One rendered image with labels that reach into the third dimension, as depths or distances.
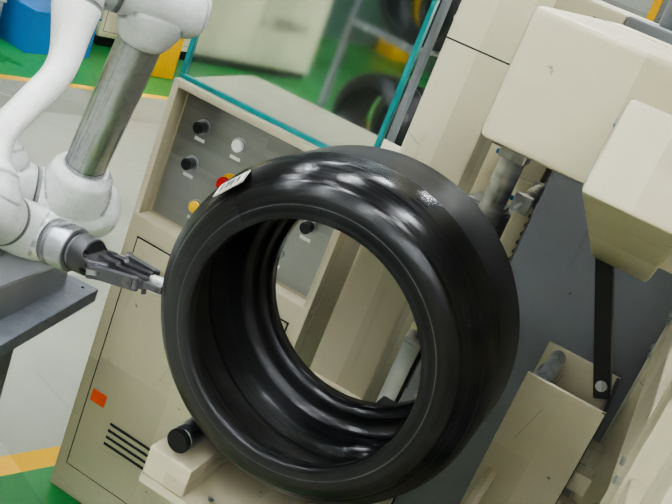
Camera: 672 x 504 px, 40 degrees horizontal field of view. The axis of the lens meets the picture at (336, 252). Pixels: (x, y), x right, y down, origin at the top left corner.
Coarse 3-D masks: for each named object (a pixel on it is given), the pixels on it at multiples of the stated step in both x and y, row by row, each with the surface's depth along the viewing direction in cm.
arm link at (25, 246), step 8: (24, 200) 168; (32, 208) 169; (40, 208) 171; (32, 216) 168; (40, 216) 170; (48, 216) 172; (56, 216) 173; (32, 224) 168; (40, 224) 170; (24, 232) 167; (32, 232) 168; (40, 232) 169; (16, 240) 167; (24, 240) 168; (32, 240) 169; (0, 248) 174; (8, 248) 168; (16, 248) 169; (24, 248) 169; (32, 248) 170; (24, 256) 171; (32, 256) 172
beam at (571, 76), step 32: (544, 32) 94; (576, 32) 93; (608, 32) 92; (640, 32) 145; (512, 64) 96; (544, 64) 95; (576, 64) 93; (608, 64) 92; (640, 64) 91; (512, 96) 97; (544, 96) 95; (576, 96) 94; (608, 96) 93; (640, 96) 91; (512, 128) 97; (544, 128) 96; (576, 128) 95; (608, 128) 93; (544, 160) 97; (576, 160) 95
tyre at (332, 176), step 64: (256, 192) 140; (320, 192) 135; (384, 192) 134; (448, 192) 145; (192, 256) 146; (256, 256) 173; (384, 256) 132; (448, 256) 132; (192, 320) 150; (256, 320) 176; (448, 320) 131; (512, 320) 146; (192, 384) 151; (256, 384) 174; (320, 384) 175; (448, 384) 133; (256, 448) 149; (320, 448) 168; (384, 448) 138; (448, 448) 138
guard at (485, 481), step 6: (486, 474) 163; (492, 474) 164; (480, 480) 161; (486, 480) 162; (492, 480) 165; (480, 486) 159; (486, 486) 160; (474, 492) 157; (480, 492) 157; (468, 498) 154; (474, 498) 155; (480, 498) 156
